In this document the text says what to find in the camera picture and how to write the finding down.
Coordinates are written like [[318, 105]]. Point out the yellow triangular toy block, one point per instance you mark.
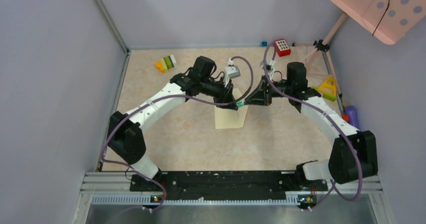
[[329, 85]]

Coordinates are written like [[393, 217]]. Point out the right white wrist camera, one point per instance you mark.
[[270, 68]]

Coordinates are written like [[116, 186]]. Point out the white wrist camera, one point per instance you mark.
[[270, 68], [230, 72]]

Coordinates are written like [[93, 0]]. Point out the aluminium frame rail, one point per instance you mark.
[[111, 25]]

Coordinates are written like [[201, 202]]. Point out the stacked colourful toy bricks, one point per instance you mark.
[[166, 63]]

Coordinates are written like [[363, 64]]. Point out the pink wooden tripod stand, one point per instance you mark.
[[322, 48]]

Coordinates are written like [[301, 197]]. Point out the green toy brick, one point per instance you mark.
[[325, 94]]

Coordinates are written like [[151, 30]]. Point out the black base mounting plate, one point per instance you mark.
[[226, 185]]

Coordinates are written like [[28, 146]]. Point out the pink dotted board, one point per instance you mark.
[[387, 20]]

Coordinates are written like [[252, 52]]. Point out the pale yellow envelope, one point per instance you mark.
[[230, 119]]

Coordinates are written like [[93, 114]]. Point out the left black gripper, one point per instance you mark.
[[226, 96]]

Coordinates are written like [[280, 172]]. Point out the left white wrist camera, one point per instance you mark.
[[230, 72]]

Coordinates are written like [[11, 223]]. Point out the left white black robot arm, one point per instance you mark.
[[126, 130]]

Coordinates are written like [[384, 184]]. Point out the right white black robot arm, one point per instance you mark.
[[354, 152]]

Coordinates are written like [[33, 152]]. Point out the white glue stick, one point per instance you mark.
[[240, 104]]

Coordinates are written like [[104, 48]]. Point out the red toy block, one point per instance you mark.
[[282, 48]]

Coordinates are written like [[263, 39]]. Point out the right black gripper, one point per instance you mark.
[[259, 95]]

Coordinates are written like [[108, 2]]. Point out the purple flashlight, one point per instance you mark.
[[351, 116]]

